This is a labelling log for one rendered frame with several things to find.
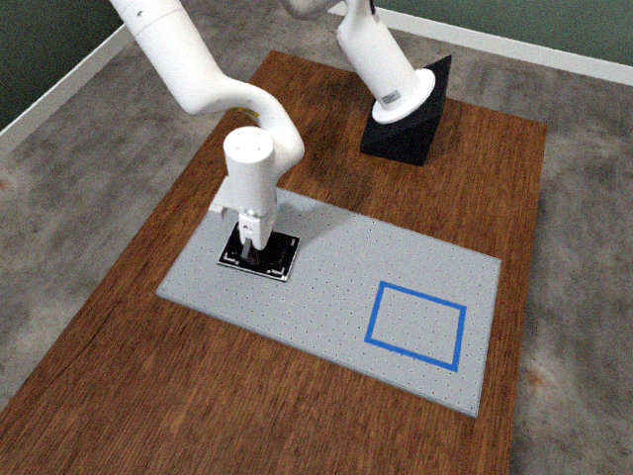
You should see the blue tape rectangle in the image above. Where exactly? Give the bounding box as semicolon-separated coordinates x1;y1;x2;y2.
364;280;467;373

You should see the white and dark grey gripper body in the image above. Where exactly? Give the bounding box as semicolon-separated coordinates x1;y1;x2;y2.
239;205;277;250

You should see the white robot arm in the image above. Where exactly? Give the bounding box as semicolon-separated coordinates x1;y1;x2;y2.
110;0;435;220

